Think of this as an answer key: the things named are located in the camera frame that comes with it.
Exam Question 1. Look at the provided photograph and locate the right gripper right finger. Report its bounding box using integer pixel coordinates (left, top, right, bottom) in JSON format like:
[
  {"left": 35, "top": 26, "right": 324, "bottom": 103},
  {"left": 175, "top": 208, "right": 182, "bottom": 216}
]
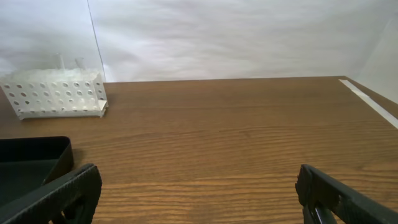
[{"left": 295, "top": 164, "right": 398, "bottom": 224}]

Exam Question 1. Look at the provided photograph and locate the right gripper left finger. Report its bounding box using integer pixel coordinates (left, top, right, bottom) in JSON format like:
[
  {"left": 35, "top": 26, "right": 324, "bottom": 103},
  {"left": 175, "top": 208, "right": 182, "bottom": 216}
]
[{"left": 0, "top": 163, "right": 103, "bottom": 224}]

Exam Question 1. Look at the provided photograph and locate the clear test tube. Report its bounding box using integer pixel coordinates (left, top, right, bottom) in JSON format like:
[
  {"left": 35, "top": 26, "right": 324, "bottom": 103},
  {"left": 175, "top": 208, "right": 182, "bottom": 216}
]
[{"left": 55, "top": 52, "right": 67, "bottom": 71}]

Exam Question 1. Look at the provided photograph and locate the black tray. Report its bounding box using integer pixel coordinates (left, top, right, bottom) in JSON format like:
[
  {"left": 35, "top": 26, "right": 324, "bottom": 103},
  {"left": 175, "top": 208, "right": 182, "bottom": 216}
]
[{"left": 0, "top": 136, "right": 75, "bottom": 208}]

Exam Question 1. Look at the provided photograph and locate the white test tube rack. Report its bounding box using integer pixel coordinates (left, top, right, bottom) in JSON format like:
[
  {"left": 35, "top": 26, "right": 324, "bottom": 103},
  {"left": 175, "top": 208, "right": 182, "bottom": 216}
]
[{"left": 0, "top": 68, "right": 109, "bottom": 121}]

